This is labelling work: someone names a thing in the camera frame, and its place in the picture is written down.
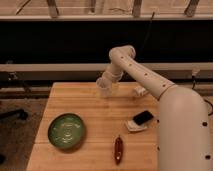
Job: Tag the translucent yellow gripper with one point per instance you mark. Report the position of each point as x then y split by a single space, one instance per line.
104 82

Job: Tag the white ceramic cup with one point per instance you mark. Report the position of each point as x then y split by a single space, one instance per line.
104 92

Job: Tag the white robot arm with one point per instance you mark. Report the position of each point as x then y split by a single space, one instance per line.
184 138

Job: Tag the green ceramic bowl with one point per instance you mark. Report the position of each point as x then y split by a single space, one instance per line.
66 131

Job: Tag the small white dish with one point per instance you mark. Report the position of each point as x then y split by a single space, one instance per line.
133 127

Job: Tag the black smartphone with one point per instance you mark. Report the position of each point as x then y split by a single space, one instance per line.
142 117

